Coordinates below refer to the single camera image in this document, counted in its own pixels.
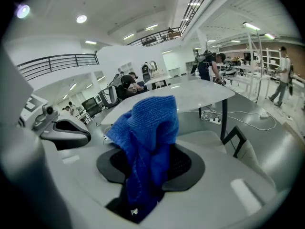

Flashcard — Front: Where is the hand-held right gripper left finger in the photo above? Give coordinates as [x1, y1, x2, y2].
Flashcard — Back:
[58, 144, 128, 208]

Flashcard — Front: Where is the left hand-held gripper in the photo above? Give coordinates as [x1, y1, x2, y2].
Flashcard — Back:
[19, 95, 93, 152]

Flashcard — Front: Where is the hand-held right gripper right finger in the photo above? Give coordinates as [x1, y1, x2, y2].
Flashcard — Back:
[144, 143, 279, 226]

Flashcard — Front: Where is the grey plastic chair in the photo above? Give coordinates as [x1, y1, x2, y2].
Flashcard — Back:
[177, 125, 277, 188]

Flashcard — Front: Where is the blue microfibre cloth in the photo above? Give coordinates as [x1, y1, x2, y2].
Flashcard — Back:
[104, 94, 180, 224]

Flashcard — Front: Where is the black office chair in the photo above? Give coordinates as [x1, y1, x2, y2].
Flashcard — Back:
[81, 97, 101, 123]

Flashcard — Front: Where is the black balcony railing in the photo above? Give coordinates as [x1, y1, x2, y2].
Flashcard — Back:
[16, 0, 216, 81]

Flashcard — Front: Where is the grey marble table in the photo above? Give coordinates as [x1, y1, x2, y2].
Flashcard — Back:
[101, 74, 236, 142]

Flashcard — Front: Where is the white robot machine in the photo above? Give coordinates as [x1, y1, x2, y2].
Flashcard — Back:
[141, 60, 158, 83]

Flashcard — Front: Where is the white table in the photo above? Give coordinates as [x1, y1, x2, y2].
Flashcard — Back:
[144, 74, 173, 90]

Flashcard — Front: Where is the white shelf unit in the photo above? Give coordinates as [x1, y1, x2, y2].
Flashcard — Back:
[263, 48, 282, 73]

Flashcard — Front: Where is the white cable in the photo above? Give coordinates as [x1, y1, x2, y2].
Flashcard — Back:
[201, 110, 277, 131]

